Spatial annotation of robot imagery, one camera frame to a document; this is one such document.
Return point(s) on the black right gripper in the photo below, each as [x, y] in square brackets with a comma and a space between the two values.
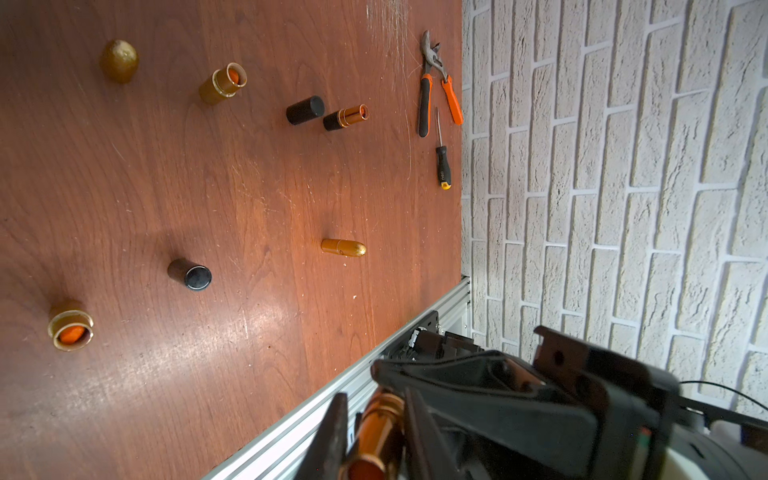
[578, 410]

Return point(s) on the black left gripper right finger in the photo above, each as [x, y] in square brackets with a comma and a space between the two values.
[427, 453]

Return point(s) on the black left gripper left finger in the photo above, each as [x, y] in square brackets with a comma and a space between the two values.
[328, 448]

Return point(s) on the gold lipstick piece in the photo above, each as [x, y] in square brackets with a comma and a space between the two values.
[223, 84]
[70, 326]
[119, 61]

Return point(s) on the black gold lipstick base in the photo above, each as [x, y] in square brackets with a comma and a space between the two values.
[344, 118]

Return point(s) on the dark brown lipstick cap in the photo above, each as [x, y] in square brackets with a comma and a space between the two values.
[306, 110]

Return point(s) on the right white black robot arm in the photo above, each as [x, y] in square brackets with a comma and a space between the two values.
[706, 442]

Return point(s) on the gold lipstick front right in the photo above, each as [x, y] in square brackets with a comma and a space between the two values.
[379, 439]

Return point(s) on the gold lipstick front left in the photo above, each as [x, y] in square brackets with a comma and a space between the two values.
[349, 248]

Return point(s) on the black lipstick tube front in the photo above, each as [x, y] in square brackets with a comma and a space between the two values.
[194, 276]

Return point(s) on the black orange screwdriver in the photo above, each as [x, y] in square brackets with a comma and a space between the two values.
[443, 167]

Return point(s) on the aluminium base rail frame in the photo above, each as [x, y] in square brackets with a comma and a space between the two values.
[278, 452]

